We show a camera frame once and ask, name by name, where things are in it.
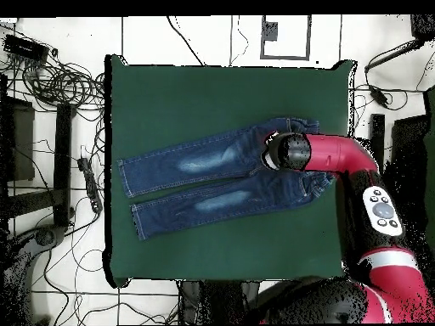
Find long black floor cable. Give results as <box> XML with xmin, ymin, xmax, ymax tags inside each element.
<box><xmin>165</xmin><ymin>15</ymin><xmax>207</xmax><ymax>66</ymax></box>

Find tangle of black cables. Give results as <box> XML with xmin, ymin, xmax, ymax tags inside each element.
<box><xmin>22</xmin><ymin>59</ymin><xmax>106</xmax><ymax>110</ymax></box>

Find black round stand base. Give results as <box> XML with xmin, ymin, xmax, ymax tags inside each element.
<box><xmin>31</xmin><ymin>224</ymin><xmax>66</xmax><ymax>248</ymax></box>

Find small grey square patch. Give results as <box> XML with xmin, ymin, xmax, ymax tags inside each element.
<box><xmin>263</xmin><ymin>21</ymin><xmax>280</xmax><ymax>42</ymax></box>

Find grey square floor frame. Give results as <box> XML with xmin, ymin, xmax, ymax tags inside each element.
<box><xmin>260</xmin><ymin>14</ymin><xmax>312</xmax><ymax>61</ymax></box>

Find black rod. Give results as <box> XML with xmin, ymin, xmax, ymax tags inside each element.
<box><xmin>364</xmin><ymin>38</ymin><xmax>423</xmax><ymax>73</ymax></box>

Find dark green table cloth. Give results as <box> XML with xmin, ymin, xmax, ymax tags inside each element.
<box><xmin>103</xmin><ymin>53</ymin><xmax>358</xmax><ymax>289</ymax></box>

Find blue denim jeans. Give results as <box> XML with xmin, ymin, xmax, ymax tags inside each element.
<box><xmin>116</xmin><ymin>116</ymin><xmax>336</xmax><ymax>242</ymax></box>

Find black stand leg bar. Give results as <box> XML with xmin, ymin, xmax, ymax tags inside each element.
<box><xmin>53</xmin><ymin>103</ymin><xmax>75</xmax><ymax>228</ymax></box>
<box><xmin>369</xmin><ymin>113</ymin><xmax>387</xmax><ymax>171</ymax></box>

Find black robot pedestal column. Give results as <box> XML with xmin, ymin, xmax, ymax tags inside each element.
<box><xmin>179</xmin><ymin>280</ymin><xmax>260</xmax><ymax>326</ymax></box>

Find dark flat panel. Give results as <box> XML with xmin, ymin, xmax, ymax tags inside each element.
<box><xmin>390</xmin><ymin>114</ymin><xmax>430</xmax><ymax>205</ymax></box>
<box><xmin>0</xmin><ymin>96</ymin><xmax>36</xmax><ymax>183</ymax></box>

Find black power brick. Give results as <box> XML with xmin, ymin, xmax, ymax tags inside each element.
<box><xmin>368</xmin><ymin>84</ymin><xmax>391</xmax><ymax>109</ymax></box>

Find black corner box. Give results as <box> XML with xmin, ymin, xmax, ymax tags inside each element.
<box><xmin>410</xmin><ymin>14</ymin><xmax>435</xmax><ymax>42</ymax></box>

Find black power strip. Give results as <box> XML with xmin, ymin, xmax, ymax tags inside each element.
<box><xmin>76</xmin><ymin>156</ymin><xmax>104</xmax><ymax>214</ymax></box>

